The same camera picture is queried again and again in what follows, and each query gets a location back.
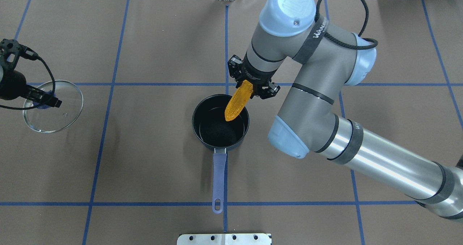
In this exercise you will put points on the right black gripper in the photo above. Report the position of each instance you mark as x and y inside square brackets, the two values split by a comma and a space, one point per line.
[254, 76]

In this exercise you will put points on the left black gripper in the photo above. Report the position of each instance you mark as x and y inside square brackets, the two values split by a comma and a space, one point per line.
[13, 85]

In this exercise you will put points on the glass pot lid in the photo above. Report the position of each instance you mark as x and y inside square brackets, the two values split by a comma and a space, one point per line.
[60, 112]

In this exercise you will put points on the yellow plastic corn cob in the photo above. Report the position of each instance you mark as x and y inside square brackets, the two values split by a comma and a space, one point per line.
[238, 101]

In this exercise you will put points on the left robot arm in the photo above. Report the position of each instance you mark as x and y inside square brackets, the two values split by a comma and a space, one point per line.
[13, 85]

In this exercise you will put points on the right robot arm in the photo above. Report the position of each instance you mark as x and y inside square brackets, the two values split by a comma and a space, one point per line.
[332, 58]

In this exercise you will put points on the dark blue saucepan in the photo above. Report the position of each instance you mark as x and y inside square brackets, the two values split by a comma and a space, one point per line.
[220, 136]

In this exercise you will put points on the metal base plate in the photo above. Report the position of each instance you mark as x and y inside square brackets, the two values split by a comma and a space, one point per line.
[225, 239]

